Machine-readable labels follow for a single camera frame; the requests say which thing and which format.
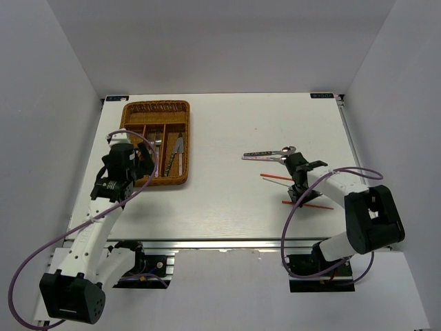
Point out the dark handled knife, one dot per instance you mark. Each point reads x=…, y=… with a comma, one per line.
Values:
x=169, y=164

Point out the pink handled spoon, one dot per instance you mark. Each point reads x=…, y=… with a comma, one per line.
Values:
x=281, y=159

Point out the dark handled spoon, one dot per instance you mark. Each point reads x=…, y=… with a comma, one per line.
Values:
x=284, y=151

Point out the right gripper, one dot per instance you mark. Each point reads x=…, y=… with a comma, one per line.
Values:
x=293, y=194

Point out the blue label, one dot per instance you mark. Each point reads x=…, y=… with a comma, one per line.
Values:
x=319, y=95
x=116, y=98

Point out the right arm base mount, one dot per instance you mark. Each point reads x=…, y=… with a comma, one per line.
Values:
x=335, y=280

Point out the wicker cutlery tray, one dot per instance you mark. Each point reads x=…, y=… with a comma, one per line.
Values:
x=166, y=125

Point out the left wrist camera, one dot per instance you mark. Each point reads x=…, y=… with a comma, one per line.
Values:
x=117, y=138

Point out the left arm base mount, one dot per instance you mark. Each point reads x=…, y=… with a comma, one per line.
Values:
x=151, y=270

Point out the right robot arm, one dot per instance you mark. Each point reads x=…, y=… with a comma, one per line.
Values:
x=372, y=220

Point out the pink handled knife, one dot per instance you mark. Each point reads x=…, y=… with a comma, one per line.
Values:
x=178, y=150

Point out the blue label left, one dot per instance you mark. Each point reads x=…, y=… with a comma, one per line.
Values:
x=116, y=98

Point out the dark handled fork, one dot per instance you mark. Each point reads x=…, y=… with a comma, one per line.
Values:
x=150, y=138

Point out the orange chopstick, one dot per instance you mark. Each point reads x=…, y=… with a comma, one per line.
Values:
x=271, y=176
x=308, y=205

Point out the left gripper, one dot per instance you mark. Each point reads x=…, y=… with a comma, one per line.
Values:
x=146, y=165

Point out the blue label right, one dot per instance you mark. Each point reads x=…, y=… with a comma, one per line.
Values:
x=319, y=95

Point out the pink handled fork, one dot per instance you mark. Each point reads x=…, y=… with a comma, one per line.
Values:
x=158, y=142

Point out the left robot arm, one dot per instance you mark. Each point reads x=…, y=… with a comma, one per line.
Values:
x=76, y=290

